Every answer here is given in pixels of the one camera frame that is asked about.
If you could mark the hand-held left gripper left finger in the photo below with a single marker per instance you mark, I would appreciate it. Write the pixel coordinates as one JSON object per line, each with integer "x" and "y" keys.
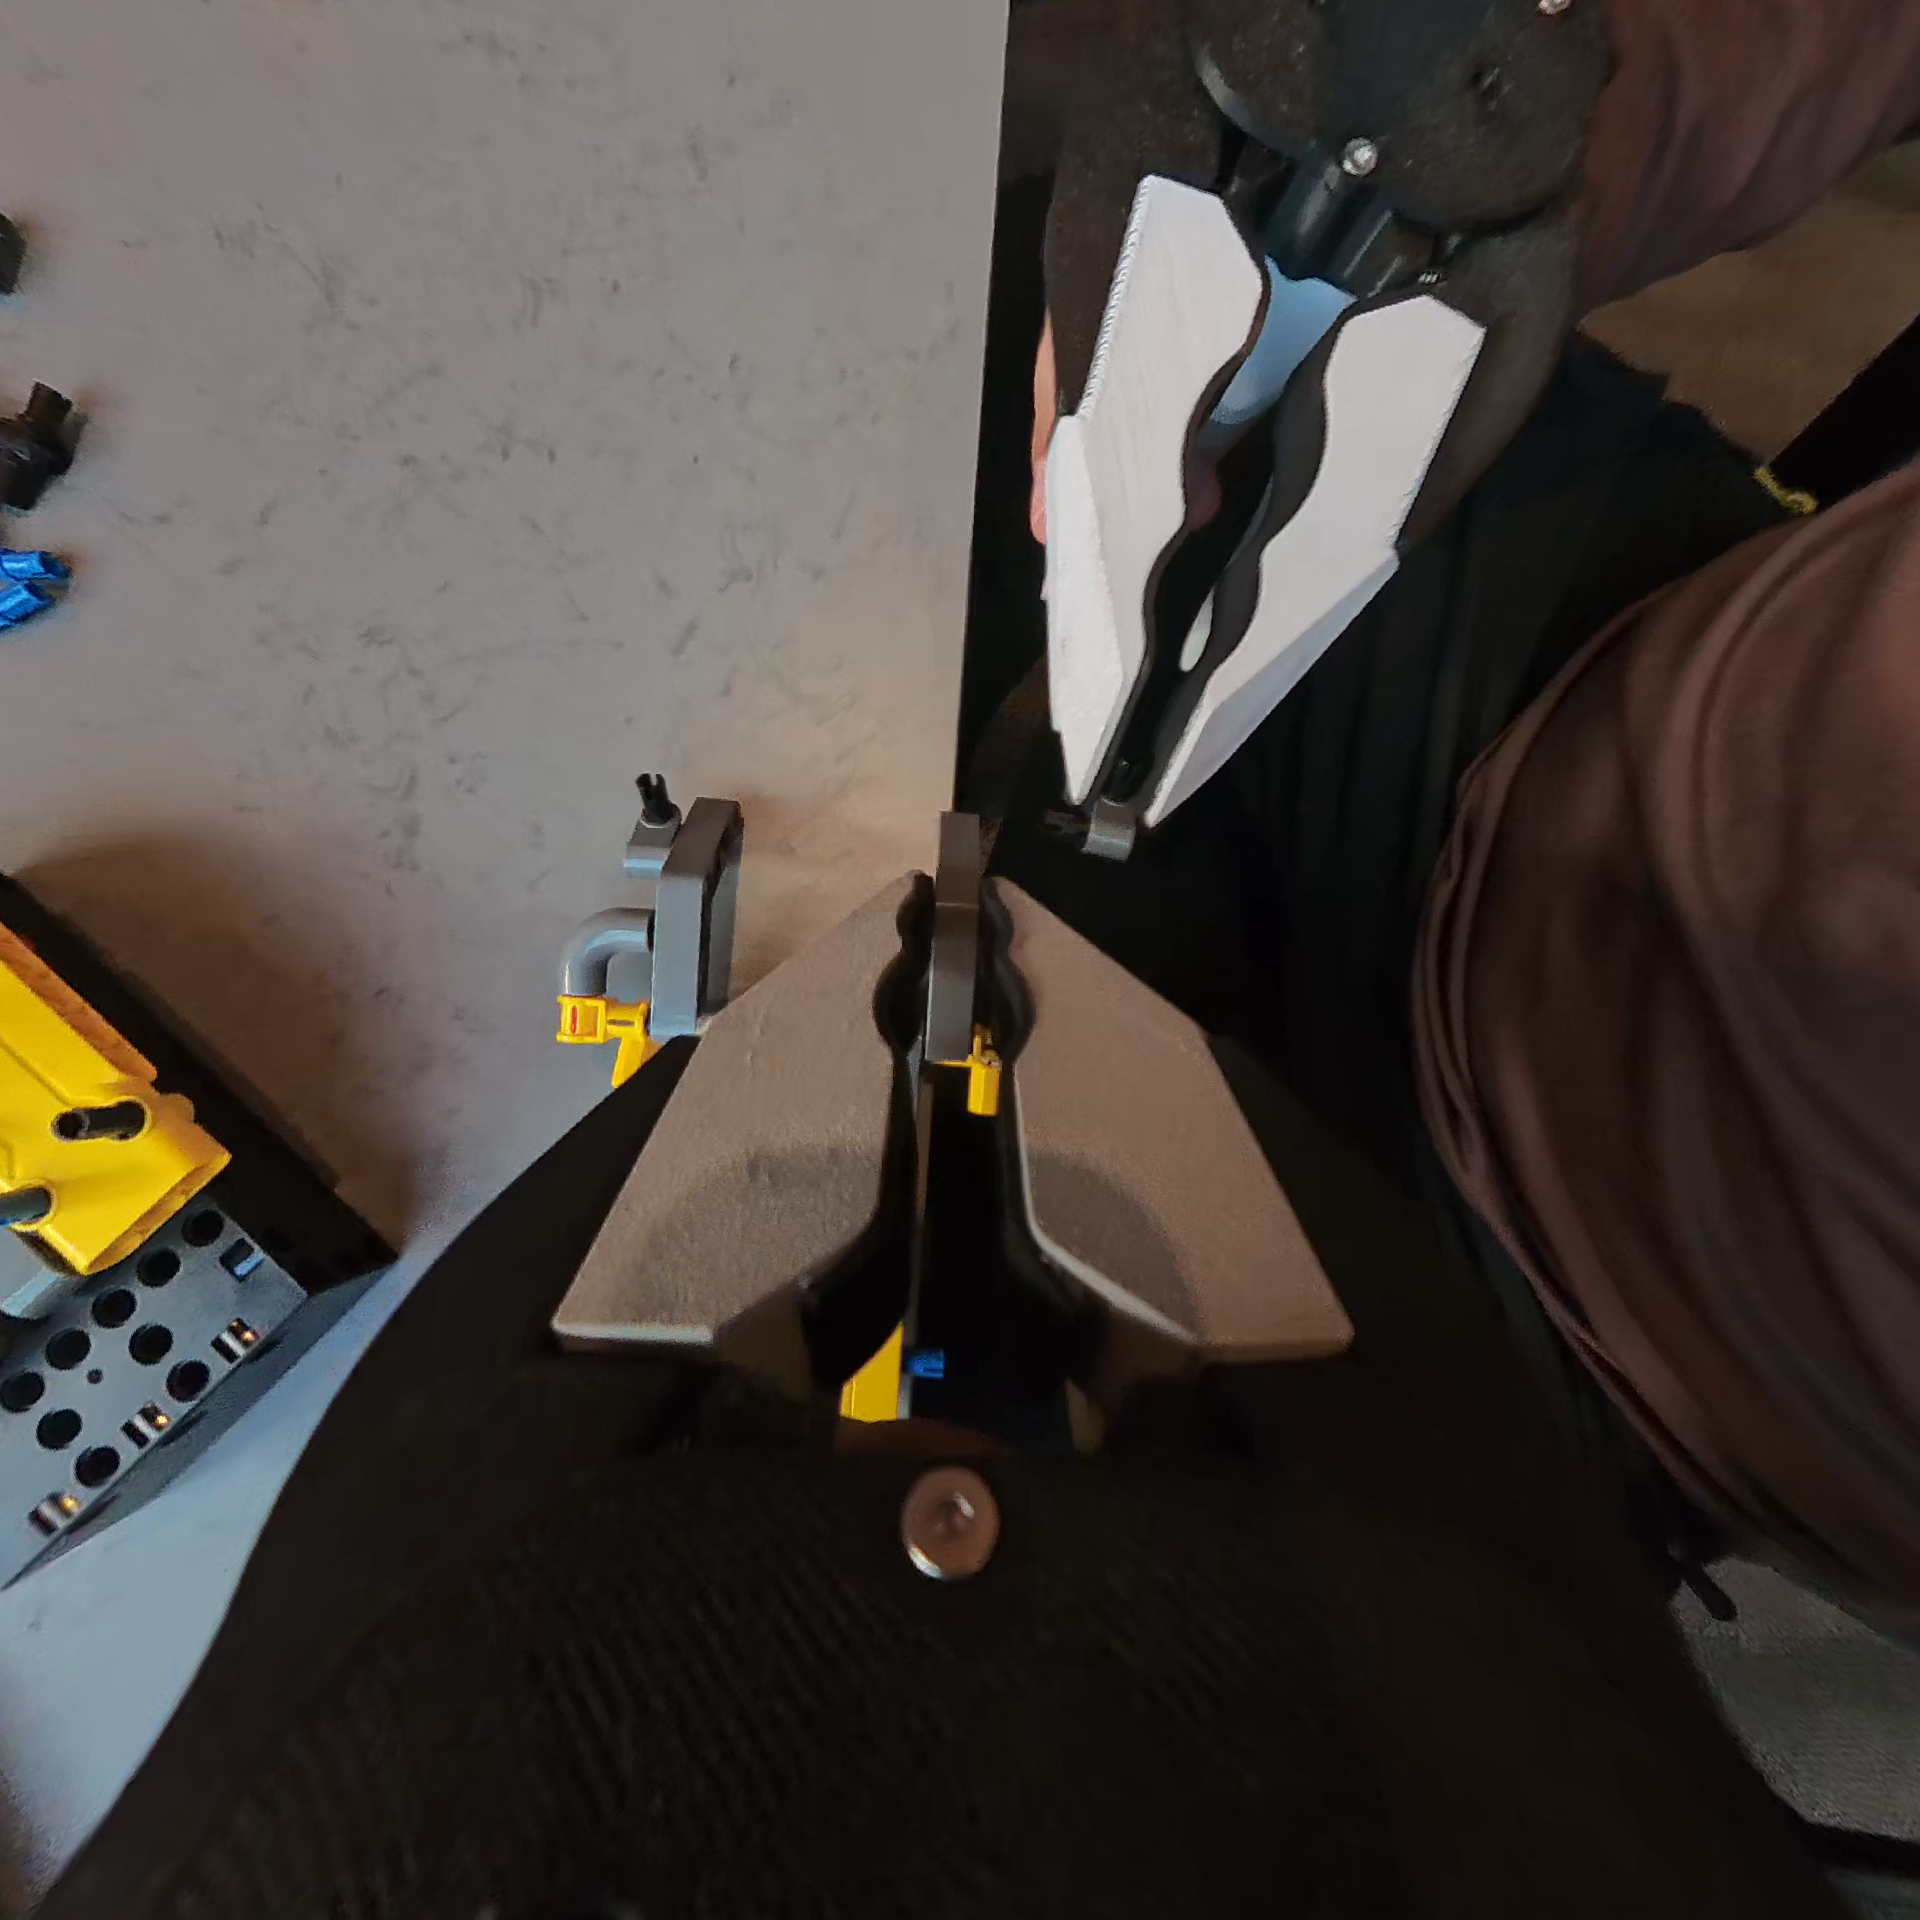
{"x": 734, "y": 1185}

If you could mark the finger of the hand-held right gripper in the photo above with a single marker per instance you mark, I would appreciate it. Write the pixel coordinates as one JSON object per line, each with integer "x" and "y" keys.
{"x": 1349, "y": 495}
{"x": 1126, "y": 452}

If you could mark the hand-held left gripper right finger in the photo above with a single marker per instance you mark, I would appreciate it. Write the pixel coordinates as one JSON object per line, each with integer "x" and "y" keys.
{"x": 1172, "y": 1185}

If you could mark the yellow curved panel assembly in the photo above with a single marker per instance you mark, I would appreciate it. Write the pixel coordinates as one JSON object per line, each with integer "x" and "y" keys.
{"x": 955, "y": 961}

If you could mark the grey holed connector piece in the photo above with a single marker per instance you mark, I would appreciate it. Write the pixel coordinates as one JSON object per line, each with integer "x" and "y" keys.
{"x": 1108, "y": 831}

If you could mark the person's right forearm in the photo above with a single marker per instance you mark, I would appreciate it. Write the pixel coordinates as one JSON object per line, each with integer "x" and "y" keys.
{"x": 1725, "y": 107}

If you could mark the grey desk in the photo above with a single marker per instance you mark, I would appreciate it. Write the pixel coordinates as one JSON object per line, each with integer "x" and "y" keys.
{"x": 451, "y": 452}

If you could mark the person's right hand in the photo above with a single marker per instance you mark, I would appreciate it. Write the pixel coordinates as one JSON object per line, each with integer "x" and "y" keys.
{"x": 1040, "y": 452}

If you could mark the person's black trousers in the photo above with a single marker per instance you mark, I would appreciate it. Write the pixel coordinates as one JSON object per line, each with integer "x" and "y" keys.
{"x": 1349, "y": 902}

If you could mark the black block with yellow beams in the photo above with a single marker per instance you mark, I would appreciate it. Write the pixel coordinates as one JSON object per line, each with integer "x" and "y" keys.
{"x": 89, "y": 1141}

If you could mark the pile of small building pieces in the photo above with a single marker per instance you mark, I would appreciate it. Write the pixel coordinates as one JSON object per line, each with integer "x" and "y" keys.
{"x": 32, "y": 443}

